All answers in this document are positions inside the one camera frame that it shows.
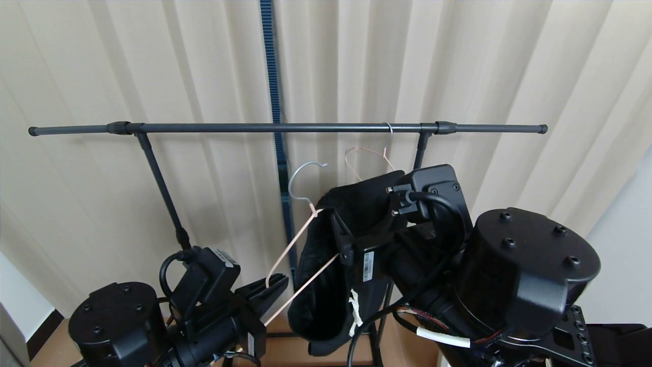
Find black cable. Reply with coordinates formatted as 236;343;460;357
347;191;473;367

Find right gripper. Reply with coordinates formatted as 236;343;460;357
330;208;426;306

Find black clothes rack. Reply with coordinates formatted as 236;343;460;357
28;121;548;367

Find black shorts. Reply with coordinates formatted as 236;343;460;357
288;171;408;356

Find beige curtain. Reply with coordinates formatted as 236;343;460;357
0;0;296;320
273;0;652;318

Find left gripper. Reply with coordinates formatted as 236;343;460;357
168;274;289;367

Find pink clothes hanger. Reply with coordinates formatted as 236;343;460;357
263;162;340;327
345;122;397;182

